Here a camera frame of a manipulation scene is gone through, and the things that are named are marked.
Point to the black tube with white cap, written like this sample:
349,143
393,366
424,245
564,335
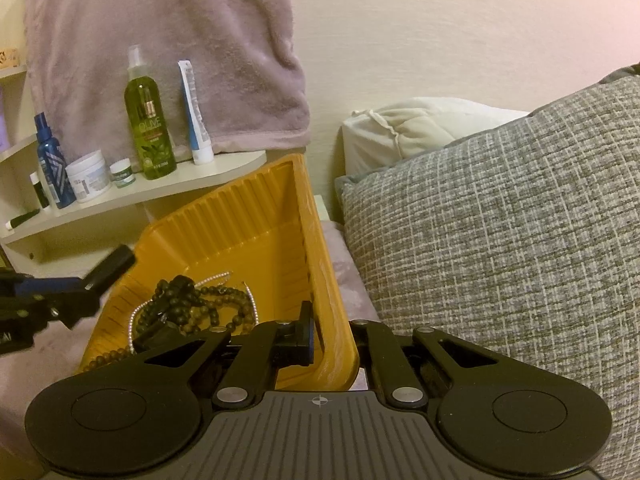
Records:
22,220

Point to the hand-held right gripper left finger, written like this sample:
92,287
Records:
311,340

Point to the grey woven pillow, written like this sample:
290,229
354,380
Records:
500,235

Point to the white cream jar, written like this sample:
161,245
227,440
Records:
89,180

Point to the blue plastic bottle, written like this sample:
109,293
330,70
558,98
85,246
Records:
52,165

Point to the yellow plastic tray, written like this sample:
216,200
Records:
225,230

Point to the small black hair clip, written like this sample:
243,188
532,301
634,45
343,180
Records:
155,340

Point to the pink hanging towel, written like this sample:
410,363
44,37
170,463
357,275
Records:
175,35

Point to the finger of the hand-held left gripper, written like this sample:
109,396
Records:
45,286
75,307

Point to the green spray bottle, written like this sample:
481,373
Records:
150,130

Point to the small green and white jar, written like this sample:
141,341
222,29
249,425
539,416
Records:
122,174

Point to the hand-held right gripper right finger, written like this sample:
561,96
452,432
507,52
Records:
372,345

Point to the small patterned box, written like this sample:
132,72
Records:
11,57

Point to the white pillow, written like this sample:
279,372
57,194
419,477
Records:
425,130

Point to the cream wooden shelf unit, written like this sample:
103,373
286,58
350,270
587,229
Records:
175,185

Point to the pink fluffy blanket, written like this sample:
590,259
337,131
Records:
25,385

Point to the white lip balm stick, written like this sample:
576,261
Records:
39,192

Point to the blue and white tube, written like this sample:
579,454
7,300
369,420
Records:
195,120

